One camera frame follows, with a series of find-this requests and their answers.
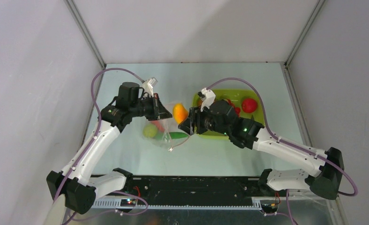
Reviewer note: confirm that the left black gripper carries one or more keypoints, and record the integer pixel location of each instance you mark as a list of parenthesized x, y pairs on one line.
[(159, 111)]

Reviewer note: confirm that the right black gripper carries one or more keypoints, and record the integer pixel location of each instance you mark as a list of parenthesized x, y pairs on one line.
[(196, 122)]

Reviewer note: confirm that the red chili pepper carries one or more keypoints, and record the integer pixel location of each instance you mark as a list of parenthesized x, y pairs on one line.
[(159, 125)]

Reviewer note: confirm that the green cucumber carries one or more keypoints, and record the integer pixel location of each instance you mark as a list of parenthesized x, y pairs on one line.
[(170, 135)]

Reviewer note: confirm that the yellow orange mango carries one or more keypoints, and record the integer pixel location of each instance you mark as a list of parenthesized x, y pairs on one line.
[(180, 114)]

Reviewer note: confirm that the clear zip top bag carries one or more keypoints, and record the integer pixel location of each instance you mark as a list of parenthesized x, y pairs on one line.
[(170, 125)]

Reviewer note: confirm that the green pear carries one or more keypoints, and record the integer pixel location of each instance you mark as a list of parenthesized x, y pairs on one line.
[(150, 131)]

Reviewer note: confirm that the green plastic bin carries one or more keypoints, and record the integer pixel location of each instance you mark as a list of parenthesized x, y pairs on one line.
[(236, 96)]

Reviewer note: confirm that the red apple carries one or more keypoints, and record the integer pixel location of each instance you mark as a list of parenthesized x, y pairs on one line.
[(249, 105)]

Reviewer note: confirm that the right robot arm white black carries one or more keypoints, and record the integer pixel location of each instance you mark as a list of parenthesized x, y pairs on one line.
[(320, 171)]

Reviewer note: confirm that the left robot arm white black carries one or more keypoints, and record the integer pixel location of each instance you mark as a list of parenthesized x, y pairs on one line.
[(74, 181)]

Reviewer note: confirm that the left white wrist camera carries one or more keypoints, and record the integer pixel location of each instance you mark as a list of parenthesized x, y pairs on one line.
[(148, 86)]

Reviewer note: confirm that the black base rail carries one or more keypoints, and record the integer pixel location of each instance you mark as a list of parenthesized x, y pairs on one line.
[(198, 191)]

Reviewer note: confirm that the right aluminium corner post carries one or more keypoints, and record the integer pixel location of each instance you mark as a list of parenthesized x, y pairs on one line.
[(304, 32)]

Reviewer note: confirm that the aluminium corner post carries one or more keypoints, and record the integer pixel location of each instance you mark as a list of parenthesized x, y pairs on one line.
[(76, 14), (304, 32)]

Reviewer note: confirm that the left aluminium corner post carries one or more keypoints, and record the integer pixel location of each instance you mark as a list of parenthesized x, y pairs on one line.
[(76, 14)]

